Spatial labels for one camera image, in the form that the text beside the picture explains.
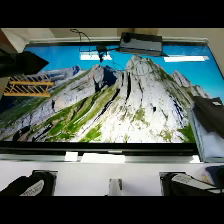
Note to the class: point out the dark grey garment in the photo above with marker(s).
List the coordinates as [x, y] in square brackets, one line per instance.
[211, 116]

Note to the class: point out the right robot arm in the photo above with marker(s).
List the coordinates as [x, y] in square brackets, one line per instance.
[181, 186]

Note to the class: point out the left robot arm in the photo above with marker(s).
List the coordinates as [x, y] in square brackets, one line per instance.
[20, 63]

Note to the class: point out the white paper strip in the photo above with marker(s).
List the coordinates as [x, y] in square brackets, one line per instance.
[101, 157]
[70, 156]

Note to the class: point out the light blue folded garment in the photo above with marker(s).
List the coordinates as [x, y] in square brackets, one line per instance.
[208, 146]

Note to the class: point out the dark blue garment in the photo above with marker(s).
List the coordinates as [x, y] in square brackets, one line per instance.
[217, 175]

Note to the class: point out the silver frame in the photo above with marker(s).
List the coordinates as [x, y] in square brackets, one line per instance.
[115, 187]

